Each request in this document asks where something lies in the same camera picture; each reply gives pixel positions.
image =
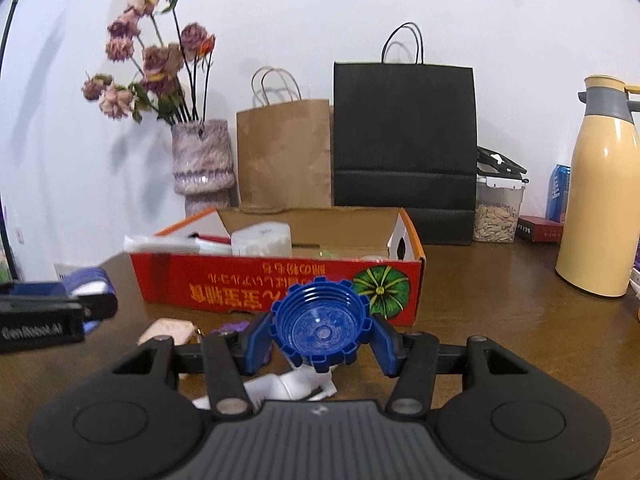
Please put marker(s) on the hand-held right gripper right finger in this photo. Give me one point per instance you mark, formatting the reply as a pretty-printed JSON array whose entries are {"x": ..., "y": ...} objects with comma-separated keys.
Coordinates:
[{"x": 386, "y": 350}]

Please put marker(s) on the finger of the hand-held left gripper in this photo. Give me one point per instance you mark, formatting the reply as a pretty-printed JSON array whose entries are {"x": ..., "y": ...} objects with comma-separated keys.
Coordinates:
[
  {"x": 102, "y": 305},
  {"x": 85, "y": 280}
]

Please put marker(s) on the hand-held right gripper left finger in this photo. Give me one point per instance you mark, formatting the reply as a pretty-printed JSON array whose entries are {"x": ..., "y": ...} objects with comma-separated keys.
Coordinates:
[{"x": 255, "y": 347}]

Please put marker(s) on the purple lid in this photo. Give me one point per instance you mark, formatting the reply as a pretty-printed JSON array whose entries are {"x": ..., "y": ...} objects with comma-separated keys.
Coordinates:
[{"x": 230, "y": 329}]

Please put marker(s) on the white tube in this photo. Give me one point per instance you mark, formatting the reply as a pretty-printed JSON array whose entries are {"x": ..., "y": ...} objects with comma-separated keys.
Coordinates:
[{"x": 280, "y": 385}]

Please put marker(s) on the blue notched cap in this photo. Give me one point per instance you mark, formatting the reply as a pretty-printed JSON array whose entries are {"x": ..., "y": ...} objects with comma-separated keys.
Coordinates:
[{"x": 320, "y": 320}]

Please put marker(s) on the orange cardboard box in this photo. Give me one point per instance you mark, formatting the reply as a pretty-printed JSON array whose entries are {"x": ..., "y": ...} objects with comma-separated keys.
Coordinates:
[{"x": 200, "y": 280}]

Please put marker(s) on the translucent white plastic box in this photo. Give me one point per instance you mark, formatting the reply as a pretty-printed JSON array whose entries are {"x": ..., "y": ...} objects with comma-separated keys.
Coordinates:
[{"x": 262, "y": 242}]

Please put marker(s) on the red and white case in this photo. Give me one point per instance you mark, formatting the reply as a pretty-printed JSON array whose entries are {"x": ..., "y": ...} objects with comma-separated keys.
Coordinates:
[{"x": 210, "y": 236}]

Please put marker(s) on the white flat board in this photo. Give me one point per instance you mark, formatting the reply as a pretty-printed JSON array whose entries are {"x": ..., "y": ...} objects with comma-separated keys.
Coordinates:
[{"x": 64, "y": 270}]

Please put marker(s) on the mottled pink ceramic vase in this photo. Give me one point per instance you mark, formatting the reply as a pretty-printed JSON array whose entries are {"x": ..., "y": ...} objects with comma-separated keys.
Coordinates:
[{"x": 202, "y": 160}]

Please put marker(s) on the clear seed container black lid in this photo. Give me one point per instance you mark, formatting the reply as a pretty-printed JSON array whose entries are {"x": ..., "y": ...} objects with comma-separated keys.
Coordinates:
[{"x": 497, "y": 215}]

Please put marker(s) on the brown paper bag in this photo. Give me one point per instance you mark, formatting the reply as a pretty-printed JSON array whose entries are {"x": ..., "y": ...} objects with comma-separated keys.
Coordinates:
[{"x": 285, "y": 155}]

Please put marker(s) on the dark red flat box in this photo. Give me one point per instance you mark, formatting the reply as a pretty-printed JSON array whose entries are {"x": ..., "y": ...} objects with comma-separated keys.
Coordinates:
[{"x": 540, "y": 230}]

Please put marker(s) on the black paper bag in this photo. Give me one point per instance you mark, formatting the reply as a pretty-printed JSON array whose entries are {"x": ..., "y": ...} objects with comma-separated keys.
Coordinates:
[{"x": 405, "y": 140}]

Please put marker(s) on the dried pink roses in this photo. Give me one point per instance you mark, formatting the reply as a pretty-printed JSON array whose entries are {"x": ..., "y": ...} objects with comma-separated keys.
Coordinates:
[{"x": 155, "y": 60}]

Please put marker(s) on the blue drink can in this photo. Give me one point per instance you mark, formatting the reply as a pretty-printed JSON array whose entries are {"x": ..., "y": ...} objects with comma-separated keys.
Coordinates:
[{"x": 559, "y": 195}]

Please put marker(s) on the yellow thermos jug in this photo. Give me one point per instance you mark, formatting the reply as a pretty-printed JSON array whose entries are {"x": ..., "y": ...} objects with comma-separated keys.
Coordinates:
[{"x": 600, "y": 200}]

